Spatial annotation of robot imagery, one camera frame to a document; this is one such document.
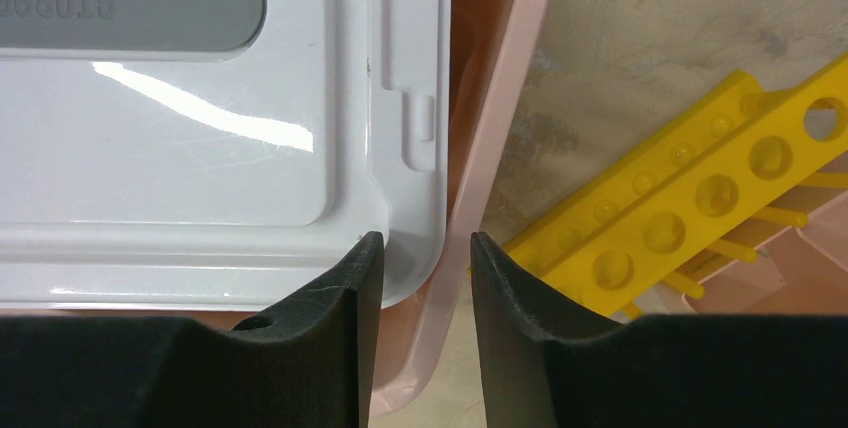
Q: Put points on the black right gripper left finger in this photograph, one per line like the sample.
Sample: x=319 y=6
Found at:
x=305 y=361

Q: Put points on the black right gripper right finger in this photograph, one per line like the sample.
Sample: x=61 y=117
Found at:
x=547 y=361

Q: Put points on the yellow test tube rack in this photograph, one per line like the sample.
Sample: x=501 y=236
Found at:
x=738 y=168

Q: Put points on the white bin lid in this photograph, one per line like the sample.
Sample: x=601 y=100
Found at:
x=217 y=154

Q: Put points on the pink plastic desk organizer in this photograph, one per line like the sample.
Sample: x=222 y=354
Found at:
x=799 y=270

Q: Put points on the pink plastic bin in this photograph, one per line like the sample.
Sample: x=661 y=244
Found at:
x=491 y=45

